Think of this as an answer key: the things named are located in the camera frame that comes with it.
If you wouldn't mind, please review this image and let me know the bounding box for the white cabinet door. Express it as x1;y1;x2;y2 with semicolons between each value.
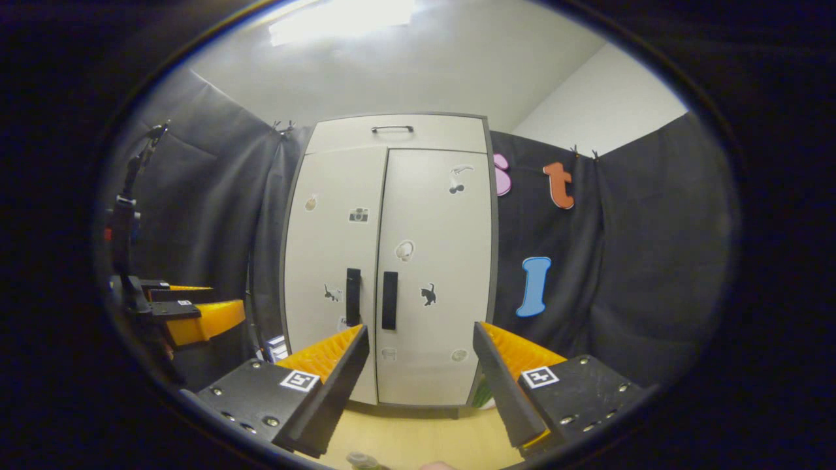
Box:
376;149;494;407
284;147;389;405

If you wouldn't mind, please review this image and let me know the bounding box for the watermelon slice toy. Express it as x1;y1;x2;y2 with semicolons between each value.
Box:
472;375;497;411

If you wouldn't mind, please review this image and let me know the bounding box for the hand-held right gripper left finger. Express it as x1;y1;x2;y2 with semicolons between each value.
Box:
180;324;371;458

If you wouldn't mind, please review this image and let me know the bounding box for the black articulated stand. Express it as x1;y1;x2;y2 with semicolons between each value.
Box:
104;121;172;317

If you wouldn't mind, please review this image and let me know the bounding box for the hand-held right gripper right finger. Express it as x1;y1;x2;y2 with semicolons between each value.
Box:
472;320;647;456

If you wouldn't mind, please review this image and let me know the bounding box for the black backdrop cloth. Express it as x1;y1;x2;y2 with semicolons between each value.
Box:
98;65;314;392
490;112;742;389

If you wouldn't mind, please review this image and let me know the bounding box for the white grey cabinet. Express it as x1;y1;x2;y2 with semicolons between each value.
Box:
280;112;500;418

